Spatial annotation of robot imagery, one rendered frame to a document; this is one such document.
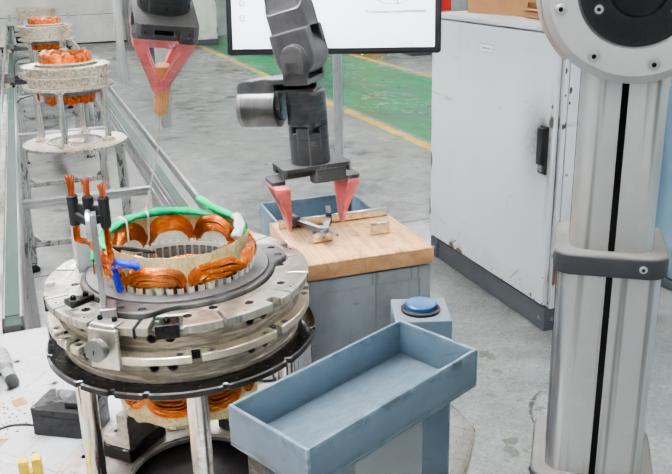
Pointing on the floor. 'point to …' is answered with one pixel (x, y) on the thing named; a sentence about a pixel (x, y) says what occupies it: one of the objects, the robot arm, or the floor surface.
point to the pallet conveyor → (26, 318)
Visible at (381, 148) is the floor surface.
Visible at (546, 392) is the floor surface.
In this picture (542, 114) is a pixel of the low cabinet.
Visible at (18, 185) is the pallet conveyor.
